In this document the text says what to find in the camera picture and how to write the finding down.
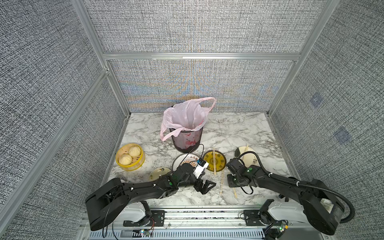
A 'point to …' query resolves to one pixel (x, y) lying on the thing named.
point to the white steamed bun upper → (134, 151)
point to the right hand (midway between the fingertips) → (229, 178)
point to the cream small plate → (157, 172)
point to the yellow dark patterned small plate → (220, 160)
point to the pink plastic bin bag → (188, 116)
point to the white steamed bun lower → (125, 159)
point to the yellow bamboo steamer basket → (137, 162)
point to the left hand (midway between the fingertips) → (212, 179)
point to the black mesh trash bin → (187, 141)
